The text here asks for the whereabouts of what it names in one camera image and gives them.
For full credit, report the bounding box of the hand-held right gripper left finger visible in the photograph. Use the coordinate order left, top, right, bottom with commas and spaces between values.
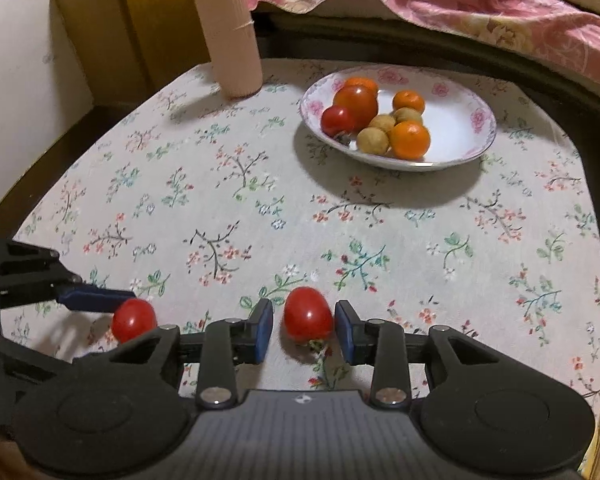
107, 299, 275, 409

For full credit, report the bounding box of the pink floral blanket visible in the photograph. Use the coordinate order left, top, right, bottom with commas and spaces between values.
240, 0, 600, 106

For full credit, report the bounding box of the large orange mandarin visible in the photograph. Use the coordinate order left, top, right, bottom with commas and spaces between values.
388, 122, 431, 160

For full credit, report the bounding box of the dark bed frame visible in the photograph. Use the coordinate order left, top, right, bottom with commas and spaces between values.
257, 2, 600, 311

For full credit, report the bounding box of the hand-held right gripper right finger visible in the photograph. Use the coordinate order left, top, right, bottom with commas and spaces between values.
334, 300, 506, 409

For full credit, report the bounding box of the pink ribbed cylinder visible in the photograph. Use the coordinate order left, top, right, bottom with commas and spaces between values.
188, 0, 264, 99

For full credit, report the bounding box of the large red tomato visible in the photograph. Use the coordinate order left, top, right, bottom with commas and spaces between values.
333, 85, 379, 132

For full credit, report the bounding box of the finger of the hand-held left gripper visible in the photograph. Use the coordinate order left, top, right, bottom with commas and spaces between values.
0, 329, 116, 386
0, 239, 137, 314

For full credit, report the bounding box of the small red cherry tomato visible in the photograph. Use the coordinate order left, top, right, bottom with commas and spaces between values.
111, 298, 158, 344
321, 105, 357, 138
284, 287, 335, 353

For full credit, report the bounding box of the white floral-rim plate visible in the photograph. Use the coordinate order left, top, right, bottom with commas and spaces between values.
300, 66, 497, 173

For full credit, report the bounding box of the yellow wooden cabinet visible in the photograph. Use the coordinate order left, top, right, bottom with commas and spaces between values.
50, 0, 211, 106

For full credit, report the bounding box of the small orange mandarin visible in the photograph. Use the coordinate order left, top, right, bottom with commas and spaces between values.
343, 77, 379, 95
393, 90, 426, 115

